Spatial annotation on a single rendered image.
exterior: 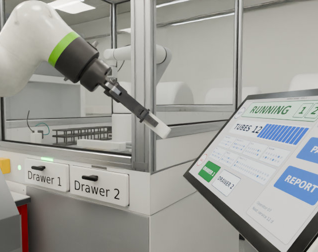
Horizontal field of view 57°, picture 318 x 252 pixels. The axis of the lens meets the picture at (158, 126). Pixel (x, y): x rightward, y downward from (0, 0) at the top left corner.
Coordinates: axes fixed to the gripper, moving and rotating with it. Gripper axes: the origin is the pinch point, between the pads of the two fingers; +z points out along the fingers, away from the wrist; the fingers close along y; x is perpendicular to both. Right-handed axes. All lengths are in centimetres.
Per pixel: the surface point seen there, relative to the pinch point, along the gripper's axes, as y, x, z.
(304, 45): 256, -198, 117
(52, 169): 57, 40, -14
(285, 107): -11.4, -20.1, 17.6
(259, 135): -10.0, -12.0, 17.5
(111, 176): 34.7, 23.0, 4.1
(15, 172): 79, 58, -28
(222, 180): -9.7, 0.6, 17.4
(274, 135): -15.3, -12.8, 17.5
